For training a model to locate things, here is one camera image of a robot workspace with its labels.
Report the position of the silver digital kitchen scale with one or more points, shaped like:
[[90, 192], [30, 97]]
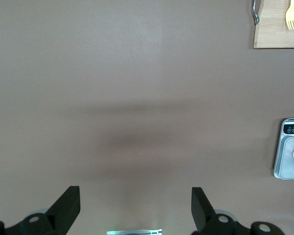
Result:
[[286, 159]]

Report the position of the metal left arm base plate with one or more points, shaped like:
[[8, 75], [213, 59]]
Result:
[[134, 232]]

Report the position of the yellow plastic fork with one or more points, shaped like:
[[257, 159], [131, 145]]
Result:
[[291, 20]]

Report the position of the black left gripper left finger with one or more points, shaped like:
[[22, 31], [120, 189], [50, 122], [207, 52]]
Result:
[[63, 208]]

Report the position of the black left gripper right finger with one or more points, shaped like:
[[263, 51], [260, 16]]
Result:
[[203, 213]]

